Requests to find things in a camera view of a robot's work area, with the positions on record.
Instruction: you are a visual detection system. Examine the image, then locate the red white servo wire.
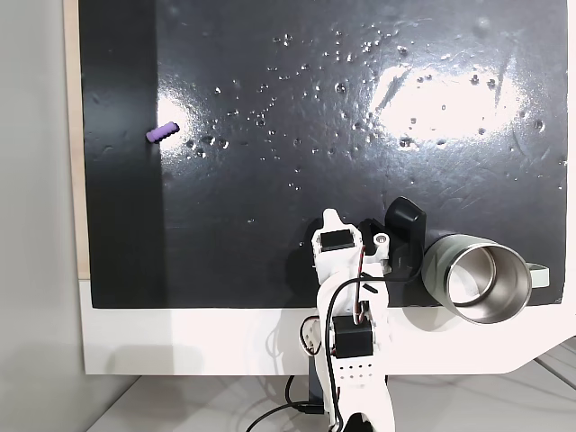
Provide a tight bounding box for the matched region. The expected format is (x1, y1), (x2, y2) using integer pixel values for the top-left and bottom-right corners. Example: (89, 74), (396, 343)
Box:
(353, 251), (373, 326)

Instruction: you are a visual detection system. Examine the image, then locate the light wooden board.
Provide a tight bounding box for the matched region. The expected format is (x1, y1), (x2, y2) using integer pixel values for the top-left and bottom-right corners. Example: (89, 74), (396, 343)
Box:
(62, 0), (93, 281)

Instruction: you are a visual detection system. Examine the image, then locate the grey steel-lined mug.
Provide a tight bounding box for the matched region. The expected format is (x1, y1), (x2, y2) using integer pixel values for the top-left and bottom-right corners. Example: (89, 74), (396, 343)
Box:
(420, 233), (551, 325)

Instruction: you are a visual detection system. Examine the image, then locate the black rubber mat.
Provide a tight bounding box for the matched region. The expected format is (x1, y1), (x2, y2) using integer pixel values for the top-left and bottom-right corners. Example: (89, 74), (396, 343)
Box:
(78, 0), (567, 311)

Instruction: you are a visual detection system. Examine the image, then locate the purple ribbed pen grip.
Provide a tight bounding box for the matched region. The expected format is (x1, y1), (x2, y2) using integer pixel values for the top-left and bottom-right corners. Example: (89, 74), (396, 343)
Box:
(146, 121), (180, 144)

